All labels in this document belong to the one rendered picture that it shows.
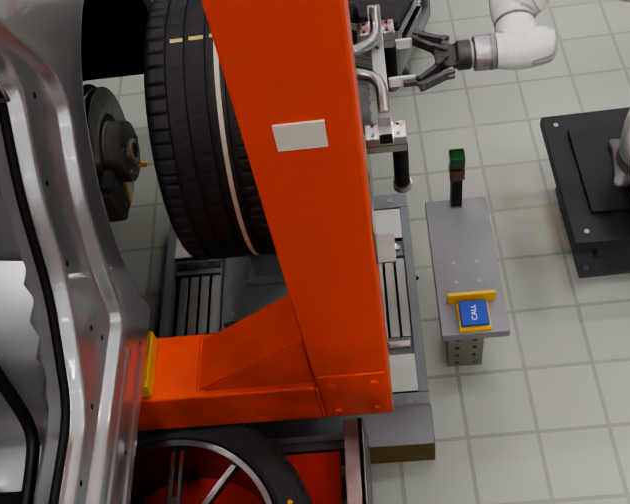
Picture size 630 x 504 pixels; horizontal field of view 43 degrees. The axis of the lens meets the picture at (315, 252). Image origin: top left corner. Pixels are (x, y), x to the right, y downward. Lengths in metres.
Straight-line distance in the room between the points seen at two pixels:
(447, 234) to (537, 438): 0.65
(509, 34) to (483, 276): 0.61
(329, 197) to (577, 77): 2.20
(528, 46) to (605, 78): 1.23
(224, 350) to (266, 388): 0.12
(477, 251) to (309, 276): 0.90
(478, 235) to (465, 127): 0.93
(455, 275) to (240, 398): 0.69
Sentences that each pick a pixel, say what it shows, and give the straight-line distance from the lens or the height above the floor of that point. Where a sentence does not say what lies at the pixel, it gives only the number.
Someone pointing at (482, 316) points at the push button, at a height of 0.48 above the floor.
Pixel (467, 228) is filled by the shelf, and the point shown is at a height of 0.45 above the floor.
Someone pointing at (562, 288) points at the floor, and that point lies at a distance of 2.69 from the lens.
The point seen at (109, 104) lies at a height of 0.91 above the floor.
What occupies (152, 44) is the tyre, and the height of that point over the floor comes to 1.17.
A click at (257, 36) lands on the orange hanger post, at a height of 1.64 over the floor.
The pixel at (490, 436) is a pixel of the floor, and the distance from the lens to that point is 2.44.
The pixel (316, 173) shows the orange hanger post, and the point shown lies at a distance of 1.16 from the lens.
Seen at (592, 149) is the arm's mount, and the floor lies 0.31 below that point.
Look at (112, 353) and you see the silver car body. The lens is 1.65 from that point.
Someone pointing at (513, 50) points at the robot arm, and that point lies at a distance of 2.11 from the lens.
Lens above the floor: 2.27
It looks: 55 degrees down
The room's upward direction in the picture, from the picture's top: 13 degrees counter-clockwise
